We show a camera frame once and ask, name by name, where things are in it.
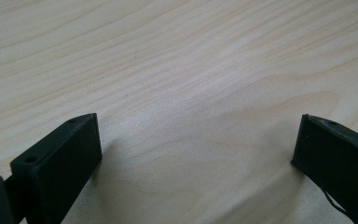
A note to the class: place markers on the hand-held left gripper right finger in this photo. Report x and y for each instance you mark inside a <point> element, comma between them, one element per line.
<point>341,165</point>

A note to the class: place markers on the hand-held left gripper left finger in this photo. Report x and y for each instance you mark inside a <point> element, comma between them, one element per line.
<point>59,161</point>

